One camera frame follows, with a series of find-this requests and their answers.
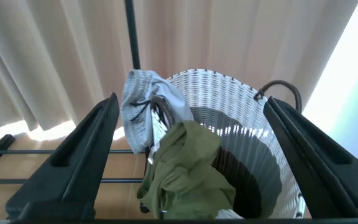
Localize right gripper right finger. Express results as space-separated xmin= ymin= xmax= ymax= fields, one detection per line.
xmin=263 ymin=96 xmax=358 ymax=218

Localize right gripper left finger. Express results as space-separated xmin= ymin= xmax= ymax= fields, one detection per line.
xmin=6 ymin=92 xmax=120 ymax=220

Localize green printed t-shirt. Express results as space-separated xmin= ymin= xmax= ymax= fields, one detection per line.
xmin=136 ymin=120 xmax=237 ymax=220

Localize white laundry basket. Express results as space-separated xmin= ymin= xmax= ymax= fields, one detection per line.
xmin=146 ymin=68 xmax=307 ymax=220

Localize black clothes rack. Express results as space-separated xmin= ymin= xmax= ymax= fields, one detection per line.
xmin=0 ymin=0 xmax=146 ymax=188

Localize pale grey shorts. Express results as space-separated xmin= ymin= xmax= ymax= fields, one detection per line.
xmin=121 ymin=69 xmax=195 ymax=155

